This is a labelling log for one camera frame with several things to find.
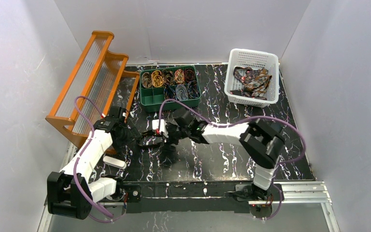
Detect dark floral tie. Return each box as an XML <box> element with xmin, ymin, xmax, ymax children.
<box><xmin>137</xmin><ymin>130</ymin><xmax>164</xmax><ymax>149</ymax></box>

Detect white plastic basket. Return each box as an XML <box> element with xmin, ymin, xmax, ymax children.
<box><xmin>224</xmin><ymin>48</ymin><xmax>280</xmax><ymax>108</ymax></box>

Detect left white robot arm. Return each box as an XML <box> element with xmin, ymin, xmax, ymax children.
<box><xmin>47</xmin><ymin>106</ymin><xmax>141</xmax><ymax>219</ymax></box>

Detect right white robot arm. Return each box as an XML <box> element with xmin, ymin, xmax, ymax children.
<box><xmin>152</xmin><ymin>109</ymin><xmax>285</xmax><ymax>200</ymax></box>

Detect patterned ties in basket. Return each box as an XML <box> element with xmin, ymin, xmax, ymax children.
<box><xmin>233</xmin><ymin>66</ymin><xmax>272</xmax><ymax>100</ymax></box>

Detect white oblong object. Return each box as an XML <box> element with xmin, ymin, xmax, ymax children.
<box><xmin>102</xmin><ymin>156</ymin><xmax>127</xmax><ymax>170</ymax></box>

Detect light blue rolled tie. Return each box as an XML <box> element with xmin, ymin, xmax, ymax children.
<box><xmin>175</xmin><ymin>84</ymin><xmax>189</xmax><ymax>101</ymax></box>

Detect dark blue rolled tie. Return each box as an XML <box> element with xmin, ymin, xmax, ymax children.
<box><xmin>187</xmin><ymin>80</ymin><xmax>200</xmax><ymax>99</ymax></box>

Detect dark multicolour rolled tie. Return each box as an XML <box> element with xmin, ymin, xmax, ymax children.
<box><xmin>163</xmin><ymin>85</ymin><xmax>177</xmax><ymax>100</ymax></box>

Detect green compartment tray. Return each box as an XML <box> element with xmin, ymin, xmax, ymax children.
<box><xmin>140</xmin><ymin>65</ymin><xmax>201</xmax><ymax>113</ymax></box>

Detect orange rolled tie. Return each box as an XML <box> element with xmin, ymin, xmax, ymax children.
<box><xmin>174</xmin><ymin>69</ymin><xmax>185</xmax><ymax>85</ymax></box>

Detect dark brown rolled tie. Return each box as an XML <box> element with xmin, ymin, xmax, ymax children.
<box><xmin>162</xmin><ymin>70</ymin><xmax>175</xmax><ymax>86</ymax></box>

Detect dark red rolled tie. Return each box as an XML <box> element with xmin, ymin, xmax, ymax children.
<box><xmin>184</xmin><ymin>68</ymin><xmax>196</xmax><ymax>83</ymax></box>

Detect yellow rolled tie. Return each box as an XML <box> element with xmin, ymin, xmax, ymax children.
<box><xmin>151</xmin><ymin>70</ymin><xmax>164</xmax><ymax>87</ymax></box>

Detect orange wooden rack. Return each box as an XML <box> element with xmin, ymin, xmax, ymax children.
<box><xmin>45</xmin><ymin>30</ymin><xmax>140</xmax><ymax>148</ymax></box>

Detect black base bar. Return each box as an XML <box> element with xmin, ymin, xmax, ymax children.
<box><xmin>127</xmin><ymin>181</ymin><xmax>252</xmax><ymax>214</ymax></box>

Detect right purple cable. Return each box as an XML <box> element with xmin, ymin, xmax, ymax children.
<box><xmin>158</xmin><ymin>99</ymin><xmax>307</xmax><ymax>221</ymax></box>

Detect purple cable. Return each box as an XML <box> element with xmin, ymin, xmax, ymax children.
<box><xmin>158</xmin><ymin>99</ymin><xmax>307</xmax><ymax>221</ymax></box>
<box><xmin>72</xmin><ymin>96</ymin><xmax>125</xmax><ymax>223</ymax></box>

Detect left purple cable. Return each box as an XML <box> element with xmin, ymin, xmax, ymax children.
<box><xmin>72</xmin><ymin>96</ymin><xmax>125</xmax><ymax>223</ymax></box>

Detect aluminium rail frame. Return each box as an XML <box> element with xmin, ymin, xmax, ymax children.
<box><xmin>38</xmin><ymin>141</ymin><xmax>340</xmax><ymax>232</ymax></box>

